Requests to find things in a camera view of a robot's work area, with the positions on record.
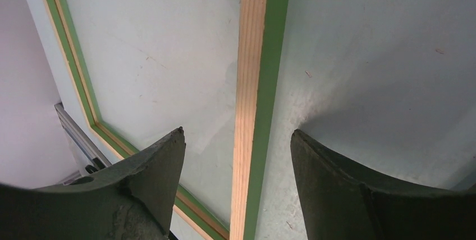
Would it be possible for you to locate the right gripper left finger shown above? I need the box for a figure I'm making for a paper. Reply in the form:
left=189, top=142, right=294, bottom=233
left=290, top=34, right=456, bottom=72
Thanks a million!
left=1, top=127, right=186, bottom=239

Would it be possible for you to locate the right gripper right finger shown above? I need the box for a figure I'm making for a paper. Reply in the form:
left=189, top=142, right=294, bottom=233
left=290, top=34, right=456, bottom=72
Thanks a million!
left=290, top=130, right=475, bottom=239

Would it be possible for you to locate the wooden picture frame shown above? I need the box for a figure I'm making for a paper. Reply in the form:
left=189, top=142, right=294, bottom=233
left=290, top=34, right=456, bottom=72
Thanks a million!
left=43, top=0, right=289, bottom=239

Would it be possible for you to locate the left aluminium corner post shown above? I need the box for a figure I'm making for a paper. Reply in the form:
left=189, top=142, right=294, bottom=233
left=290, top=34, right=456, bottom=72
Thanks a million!
left=54, top=103, right=112, bottom=185

